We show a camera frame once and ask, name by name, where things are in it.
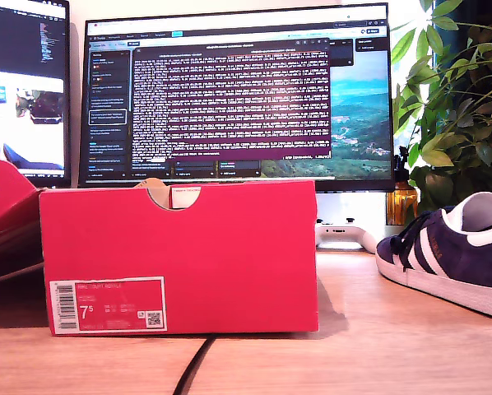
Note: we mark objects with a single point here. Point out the blue suede shoe white stripes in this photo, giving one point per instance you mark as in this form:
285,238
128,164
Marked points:
447,251

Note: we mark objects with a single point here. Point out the red shoebox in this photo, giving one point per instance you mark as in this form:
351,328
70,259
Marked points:
229,255

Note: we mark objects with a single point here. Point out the red shoebox lid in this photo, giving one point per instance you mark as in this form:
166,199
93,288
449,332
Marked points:
11,197

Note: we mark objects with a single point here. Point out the brown packing paper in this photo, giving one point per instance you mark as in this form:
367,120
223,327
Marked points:
157,197

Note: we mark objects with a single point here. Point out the wide black computer monitor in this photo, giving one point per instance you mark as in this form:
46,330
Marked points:
229,103

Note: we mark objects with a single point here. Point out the white game controller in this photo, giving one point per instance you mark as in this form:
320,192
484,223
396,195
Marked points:
361,240

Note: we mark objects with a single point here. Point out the small pale round pot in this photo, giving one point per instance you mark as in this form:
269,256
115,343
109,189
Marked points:
394,229

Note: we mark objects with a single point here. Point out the amber pump bottle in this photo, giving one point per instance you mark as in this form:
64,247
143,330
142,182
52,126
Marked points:
402,201

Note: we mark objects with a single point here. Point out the green leafy houseplant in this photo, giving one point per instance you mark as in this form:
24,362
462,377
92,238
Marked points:
456,123

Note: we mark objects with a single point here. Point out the black monitor with camera feeds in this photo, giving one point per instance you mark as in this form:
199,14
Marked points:
24,41

